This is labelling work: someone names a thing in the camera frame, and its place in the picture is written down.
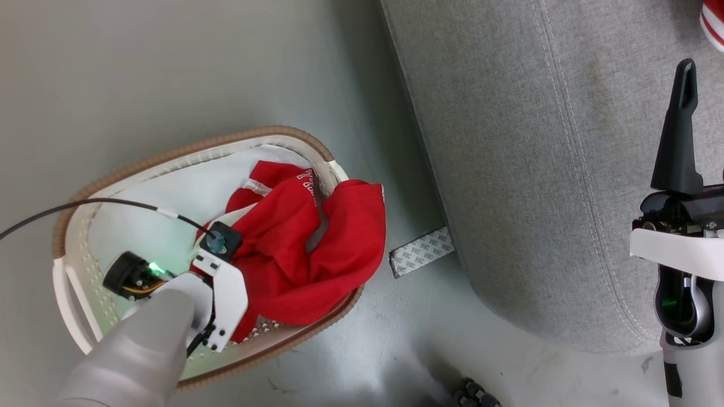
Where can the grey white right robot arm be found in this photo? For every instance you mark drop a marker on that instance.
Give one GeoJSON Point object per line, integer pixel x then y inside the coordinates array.
{"type": "Point", "coordinates": [696, 373]}

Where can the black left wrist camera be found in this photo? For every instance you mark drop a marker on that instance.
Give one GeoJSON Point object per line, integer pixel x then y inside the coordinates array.
{"type": "Point", "coordinates": [227, 237]}

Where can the red white striped cloth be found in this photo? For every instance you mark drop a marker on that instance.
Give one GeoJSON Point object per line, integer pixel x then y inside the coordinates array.
{"type": "Point", "coordinates": [714, 22]}

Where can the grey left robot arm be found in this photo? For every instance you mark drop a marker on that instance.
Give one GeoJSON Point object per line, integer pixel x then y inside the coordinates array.
{"type": "Point", "coordinates": [141, 350]}

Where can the grey fabric sofa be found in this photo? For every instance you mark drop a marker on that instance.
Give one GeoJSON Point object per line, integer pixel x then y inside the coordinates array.
{"type": "Point", "coordinates": [537, 169]}

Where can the white garment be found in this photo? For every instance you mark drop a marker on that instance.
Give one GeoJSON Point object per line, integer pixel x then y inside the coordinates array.
{"type": "Point", "coordinates": [186, 192]}

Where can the cream laundry basket brown rim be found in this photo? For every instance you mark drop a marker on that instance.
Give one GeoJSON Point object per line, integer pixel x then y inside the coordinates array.
{"type": "Point", "coordinates": [79, 226]}

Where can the black ribbed object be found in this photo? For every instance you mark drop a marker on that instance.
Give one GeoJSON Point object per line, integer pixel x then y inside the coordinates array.
{"type": "Point", "coordinates": [472, 395]}

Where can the printed white tape strip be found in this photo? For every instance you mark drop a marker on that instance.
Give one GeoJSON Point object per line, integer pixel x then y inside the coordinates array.
{"type": "Point", "coordinates": [421, 251]}

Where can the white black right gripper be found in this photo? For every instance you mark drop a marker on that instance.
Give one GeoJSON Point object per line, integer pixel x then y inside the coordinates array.
{"type": "Point", "coordinates": [679, 237]}

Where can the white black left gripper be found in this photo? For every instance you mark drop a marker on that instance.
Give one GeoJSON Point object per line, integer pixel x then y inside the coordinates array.
{"type": "Point", "coordinates": [229, 299]}

